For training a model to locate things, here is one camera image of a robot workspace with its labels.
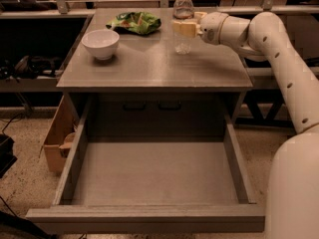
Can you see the green chip bag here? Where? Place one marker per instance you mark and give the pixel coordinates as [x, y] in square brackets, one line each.
[141, 23]

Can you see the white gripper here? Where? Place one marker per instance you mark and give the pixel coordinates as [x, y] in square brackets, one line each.
[210, 28]

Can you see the open grey top drawer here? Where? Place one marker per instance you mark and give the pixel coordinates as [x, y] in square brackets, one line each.
[152, 185]

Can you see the right black drawer handle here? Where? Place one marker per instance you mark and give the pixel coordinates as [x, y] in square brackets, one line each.
[169, 106]

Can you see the grey cabinet with top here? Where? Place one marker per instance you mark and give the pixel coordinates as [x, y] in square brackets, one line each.
[210, 82]

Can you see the white ceramic bowl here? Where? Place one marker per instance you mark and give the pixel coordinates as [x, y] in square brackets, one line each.
[101, 44]

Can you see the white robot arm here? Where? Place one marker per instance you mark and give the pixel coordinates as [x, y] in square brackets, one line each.
[292, 205]

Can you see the clear plastic water bottle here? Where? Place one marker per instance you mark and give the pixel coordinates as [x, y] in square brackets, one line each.
[183, 10]

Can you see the black headphones on shelf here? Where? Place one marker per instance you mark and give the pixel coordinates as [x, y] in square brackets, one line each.
[30, 67]

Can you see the cardboard box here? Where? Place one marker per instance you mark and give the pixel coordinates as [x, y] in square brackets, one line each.
[62, 125]

